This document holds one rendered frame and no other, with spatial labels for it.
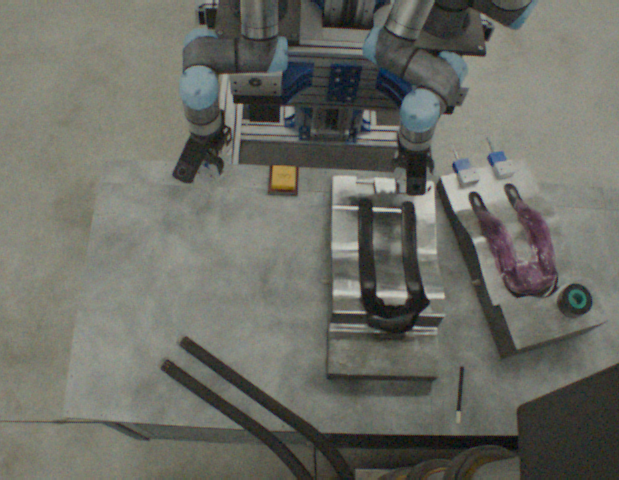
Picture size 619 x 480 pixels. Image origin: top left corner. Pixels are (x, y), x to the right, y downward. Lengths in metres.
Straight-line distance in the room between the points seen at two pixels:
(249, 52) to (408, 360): 0.78
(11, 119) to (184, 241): 1.54
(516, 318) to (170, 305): 0.84
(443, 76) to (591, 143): 1.83
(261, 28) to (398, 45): 0.28
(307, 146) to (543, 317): 1.24
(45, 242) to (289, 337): 1.37
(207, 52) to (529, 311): 0.95
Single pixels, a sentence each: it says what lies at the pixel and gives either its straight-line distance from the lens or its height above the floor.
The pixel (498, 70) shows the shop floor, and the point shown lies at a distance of 3.15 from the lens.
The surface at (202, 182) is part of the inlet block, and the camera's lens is 1.55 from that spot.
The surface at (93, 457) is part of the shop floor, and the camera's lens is 2.40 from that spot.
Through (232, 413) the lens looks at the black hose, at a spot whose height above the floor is 0.86.
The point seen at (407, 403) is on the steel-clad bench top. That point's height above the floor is 0.80.
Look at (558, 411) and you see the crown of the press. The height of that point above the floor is 1.89.
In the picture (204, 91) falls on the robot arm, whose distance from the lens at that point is 1.26.
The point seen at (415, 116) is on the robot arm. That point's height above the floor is 1.29.
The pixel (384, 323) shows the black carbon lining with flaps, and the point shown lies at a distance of 1.52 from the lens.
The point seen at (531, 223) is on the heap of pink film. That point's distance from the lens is 1.67.
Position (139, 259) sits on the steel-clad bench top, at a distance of 1.65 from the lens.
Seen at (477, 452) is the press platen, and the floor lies 1.54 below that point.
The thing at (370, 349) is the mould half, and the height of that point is 0.86.
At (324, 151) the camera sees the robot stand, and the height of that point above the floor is 0.21.
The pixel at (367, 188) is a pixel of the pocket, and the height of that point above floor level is 0.86.
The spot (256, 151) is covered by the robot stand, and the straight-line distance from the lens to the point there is 2.45.
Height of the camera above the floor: 2.31
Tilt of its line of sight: 67 degrees down
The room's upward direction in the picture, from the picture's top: 7 degrees clockwise
